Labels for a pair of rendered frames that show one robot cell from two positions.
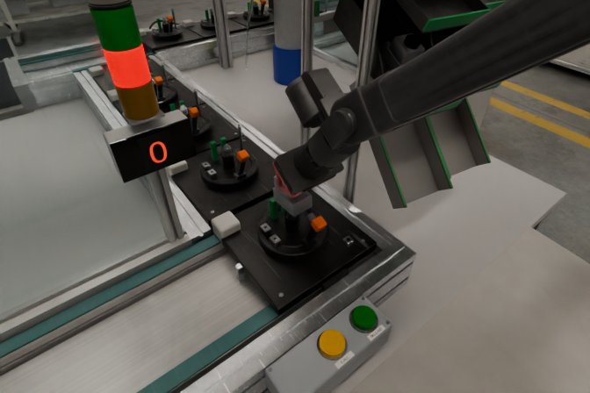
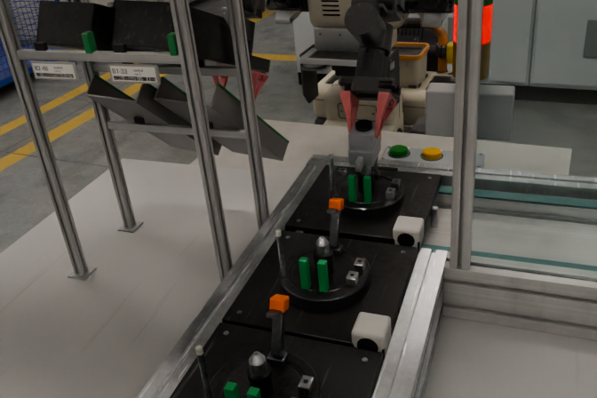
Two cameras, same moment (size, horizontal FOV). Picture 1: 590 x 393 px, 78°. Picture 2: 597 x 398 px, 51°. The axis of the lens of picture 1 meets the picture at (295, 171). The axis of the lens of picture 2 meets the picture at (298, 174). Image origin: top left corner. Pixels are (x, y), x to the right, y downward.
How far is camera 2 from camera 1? 138 cm
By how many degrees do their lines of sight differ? 93
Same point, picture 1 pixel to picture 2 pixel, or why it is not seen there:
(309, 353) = (449, 159)
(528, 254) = (227, 160)
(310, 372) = not seen: hidden behind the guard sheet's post
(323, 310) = (413, 166)
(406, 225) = (242, 211)
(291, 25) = not seen: outside the picture
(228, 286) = (447, 234)
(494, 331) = not seen: hidden behind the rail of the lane
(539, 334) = (304, 147)
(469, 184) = (142, 198)
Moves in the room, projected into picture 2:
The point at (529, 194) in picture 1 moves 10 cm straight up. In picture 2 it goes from (137, 171) to (129, 135)
